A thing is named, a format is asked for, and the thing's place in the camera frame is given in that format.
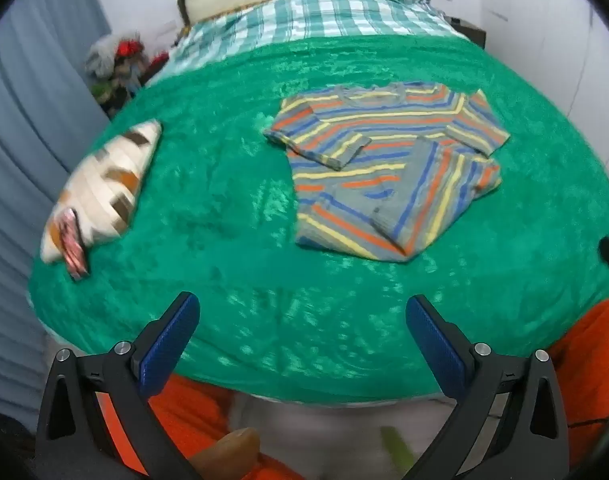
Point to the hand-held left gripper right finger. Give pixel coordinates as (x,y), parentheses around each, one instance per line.
(434,342)

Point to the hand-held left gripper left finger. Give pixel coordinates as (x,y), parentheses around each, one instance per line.
(169,340)

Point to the striped knit shirt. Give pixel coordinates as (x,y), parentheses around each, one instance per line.
(364,185)

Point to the pile of clothes and toys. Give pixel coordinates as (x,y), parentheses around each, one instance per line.
(114,65)

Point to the person's orange pants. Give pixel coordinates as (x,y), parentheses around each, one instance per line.
(594,360)

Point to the green strip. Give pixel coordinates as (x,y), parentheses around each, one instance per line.
(397,450)

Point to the tan rounded object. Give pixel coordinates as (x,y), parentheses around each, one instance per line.
(229,452)

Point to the green plush blanket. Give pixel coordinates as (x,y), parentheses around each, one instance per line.
(209,200)

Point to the patchwork cushion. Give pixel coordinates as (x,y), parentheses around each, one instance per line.
(109,175)

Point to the dark bedside cabinet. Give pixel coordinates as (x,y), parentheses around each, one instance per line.
(472,32)

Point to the grey curtain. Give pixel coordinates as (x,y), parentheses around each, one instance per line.
(24,110)

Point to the green checked bedsheet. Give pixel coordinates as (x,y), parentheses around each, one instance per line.
(309,15)

